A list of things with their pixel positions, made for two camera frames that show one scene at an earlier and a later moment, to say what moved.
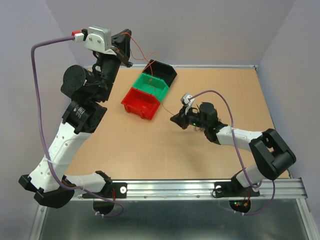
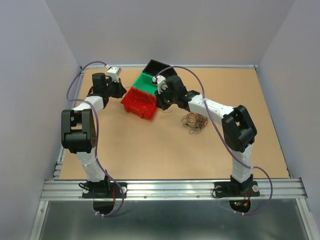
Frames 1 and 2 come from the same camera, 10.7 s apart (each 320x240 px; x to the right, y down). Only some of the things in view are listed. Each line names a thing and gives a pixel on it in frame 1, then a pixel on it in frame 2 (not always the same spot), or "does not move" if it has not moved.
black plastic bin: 161,70 does not move
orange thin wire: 150,70 -> 168,111
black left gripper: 121,44 -> 120,90
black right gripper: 180,119 -> 159,102
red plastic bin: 139,102 does not move
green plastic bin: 148,83 does not move
